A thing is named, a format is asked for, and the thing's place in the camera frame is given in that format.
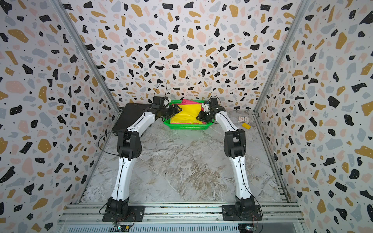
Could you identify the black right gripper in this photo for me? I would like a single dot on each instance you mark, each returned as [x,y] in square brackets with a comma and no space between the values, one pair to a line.
[201,116]

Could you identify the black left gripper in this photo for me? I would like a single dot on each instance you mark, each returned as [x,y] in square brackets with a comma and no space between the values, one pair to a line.
[173,112]

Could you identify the pink raincoat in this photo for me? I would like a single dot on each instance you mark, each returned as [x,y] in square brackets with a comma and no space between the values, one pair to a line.
[191,102]

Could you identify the plain yellow raincoat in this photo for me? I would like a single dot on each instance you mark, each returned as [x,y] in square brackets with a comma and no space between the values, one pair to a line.
[186,115]

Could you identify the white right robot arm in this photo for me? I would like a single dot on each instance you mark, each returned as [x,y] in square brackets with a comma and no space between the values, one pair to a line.
[234,147]

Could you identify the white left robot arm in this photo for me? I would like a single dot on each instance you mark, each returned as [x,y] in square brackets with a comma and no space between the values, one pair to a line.
[129,148]

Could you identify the green plastic basket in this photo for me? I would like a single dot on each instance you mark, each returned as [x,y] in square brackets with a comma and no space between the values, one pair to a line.
[186,120]

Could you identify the playing card box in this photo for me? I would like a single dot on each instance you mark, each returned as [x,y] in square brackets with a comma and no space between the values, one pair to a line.
[244,119]

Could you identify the small yellow block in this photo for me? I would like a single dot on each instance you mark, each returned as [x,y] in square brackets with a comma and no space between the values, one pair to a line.
[246,126]

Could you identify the black briefcase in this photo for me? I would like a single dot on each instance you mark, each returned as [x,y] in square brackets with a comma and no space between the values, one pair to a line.
[128,116]

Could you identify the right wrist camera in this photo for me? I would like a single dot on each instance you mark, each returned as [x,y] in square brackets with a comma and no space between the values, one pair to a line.
[212,103]

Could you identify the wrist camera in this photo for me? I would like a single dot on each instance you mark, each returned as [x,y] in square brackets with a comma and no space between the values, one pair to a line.
[212,103]
[160,102]

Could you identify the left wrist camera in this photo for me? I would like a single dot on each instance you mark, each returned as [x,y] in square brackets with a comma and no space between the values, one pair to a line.
[160,102]

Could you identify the aluminium corner post left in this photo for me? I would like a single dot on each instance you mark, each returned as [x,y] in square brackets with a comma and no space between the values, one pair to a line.
[60,10]

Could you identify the aluminium corner post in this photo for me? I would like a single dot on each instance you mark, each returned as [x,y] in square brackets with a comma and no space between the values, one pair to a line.
[60,10]
[288,39]

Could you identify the aluminium corner post right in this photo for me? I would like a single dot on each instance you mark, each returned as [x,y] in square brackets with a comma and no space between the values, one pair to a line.
[288,39]

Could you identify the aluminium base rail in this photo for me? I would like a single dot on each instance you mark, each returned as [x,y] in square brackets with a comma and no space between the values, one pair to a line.
[183,218]

